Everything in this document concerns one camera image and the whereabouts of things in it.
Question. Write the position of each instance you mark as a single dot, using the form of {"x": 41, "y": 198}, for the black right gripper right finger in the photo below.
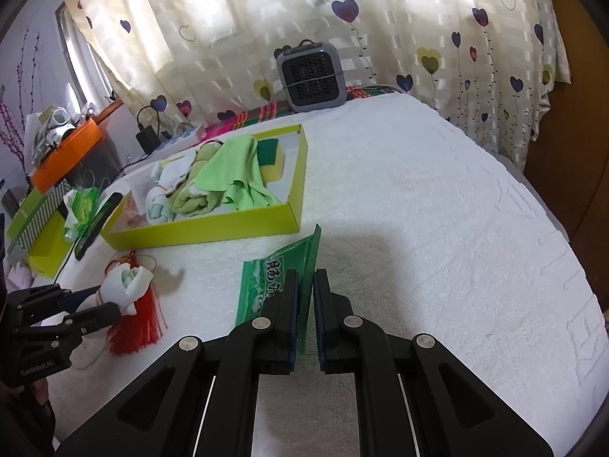
{"x": 413, "y": 396}

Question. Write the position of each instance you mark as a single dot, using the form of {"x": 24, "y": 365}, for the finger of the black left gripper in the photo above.
{"x": 49, "y": 298}
{"x": 73, "y": 326}

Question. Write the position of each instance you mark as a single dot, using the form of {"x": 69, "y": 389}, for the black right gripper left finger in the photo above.
{"x": 199, "y": 398}

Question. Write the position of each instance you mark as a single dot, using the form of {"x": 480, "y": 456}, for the red tassel knot charm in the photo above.
{"x": 131, "y": 334}

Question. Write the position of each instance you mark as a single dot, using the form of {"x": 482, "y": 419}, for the green printed packet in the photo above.
{"x": 265, "y": 277}

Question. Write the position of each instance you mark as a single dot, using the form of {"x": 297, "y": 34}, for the green cloth bundle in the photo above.
{"x": 195, "y": 190}

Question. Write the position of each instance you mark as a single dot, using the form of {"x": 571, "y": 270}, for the light green cloth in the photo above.
{"x": 233, "y": 174}

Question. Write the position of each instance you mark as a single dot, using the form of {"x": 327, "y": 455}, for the yellow sponge green backing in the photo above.
{"x": 271, "y": 160}

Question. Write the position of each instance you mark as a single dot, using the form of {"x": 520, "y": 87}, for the left hand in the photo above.
{"x": 35, "y": 397}

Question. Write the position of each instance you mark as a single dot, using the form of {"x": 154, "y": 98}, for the green striped box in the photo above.
{"x": 36, "y": 233}

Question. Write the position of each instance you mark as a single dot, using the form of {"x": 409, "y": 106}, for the green tissue packet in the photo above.
{"x": 81, "y": 205}

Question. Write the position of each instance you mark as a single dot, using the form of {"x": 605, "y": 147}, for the black smartphone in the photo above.
{"x": 96, "y": 225}

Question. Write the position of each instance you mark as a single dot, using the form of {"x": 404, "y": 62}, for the orange plastic tray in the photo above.
{"x": 65, "y": 157}

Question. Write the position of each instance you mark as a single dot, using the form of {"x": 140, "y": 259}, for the white fluffy towel cover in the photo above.
{"x": 424, "y": 232}

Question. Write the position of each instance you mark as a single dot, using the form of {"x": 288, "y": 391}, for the black power adapter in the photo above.
{"x": 148, "y": 139}

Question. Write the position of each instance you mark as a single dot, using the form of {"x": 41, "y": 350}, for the white blue power strip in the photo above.
{"x": 189, "y": 137}

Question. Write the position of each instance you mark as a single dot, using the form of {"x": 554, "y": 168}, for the green rimmed shallow box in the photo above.
{"x": 222, "y": 224}

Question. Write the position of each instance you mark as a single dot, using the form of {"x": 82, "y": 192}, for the pink plaid cloth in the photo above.
{"x": 233, "y": 121}

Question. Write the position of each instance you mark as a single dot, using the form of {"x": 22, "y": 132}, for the brown wooden wardrobe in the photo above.
{"x": 568, "y": 163}

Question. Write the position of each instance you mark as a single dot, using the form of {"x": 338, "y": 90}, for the cream heart pattern curtain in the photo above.
{"x": 487, "y": 66}

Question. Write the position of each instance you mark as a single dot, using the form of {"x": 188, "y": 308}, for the grey small fan heater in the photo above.
{"x": 312, "y": 76}

